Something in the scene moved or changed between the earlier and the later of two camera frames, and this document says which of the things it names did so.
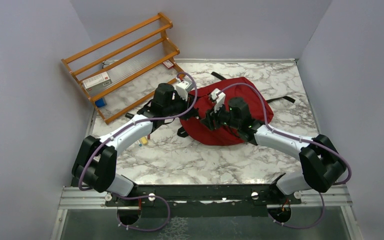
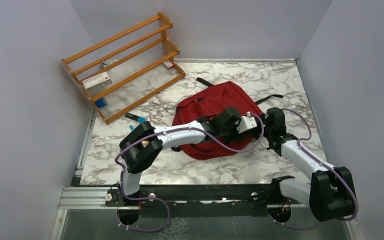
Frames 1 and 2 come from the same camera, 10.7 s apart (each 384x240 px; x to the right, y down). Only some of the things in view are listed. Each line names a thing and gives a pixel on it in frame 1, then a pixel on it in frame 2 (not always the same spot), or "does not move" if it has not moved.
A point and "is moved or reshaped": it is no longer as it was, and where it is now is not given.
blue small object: x=100 y=102 does not move
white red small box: x=97 y=82 does not move
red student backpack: x=261 y=109 is moved or reshaped
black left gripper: x=186 y=104 -> x=234 y=136
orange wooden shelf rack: x=124 y=72 does not move
